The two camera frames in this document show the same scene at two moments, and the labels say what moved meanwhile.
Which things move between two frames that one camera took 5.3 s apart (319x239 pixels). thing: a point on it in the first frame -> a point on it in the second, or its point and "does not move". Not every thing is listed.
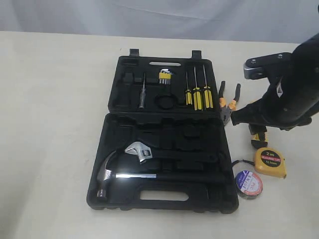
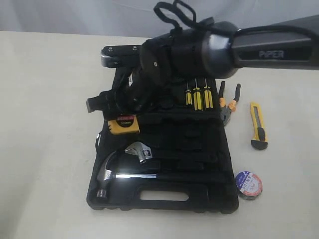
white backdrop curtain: (273, 21) does not move
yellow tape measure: (268, 161) -> (127, 124)
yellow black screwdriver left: (188, 93) does not move
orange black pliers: (226, 111) does not move
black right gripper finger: (254, 113) -> (108, 101)
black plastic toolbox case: (163, 145) does not move
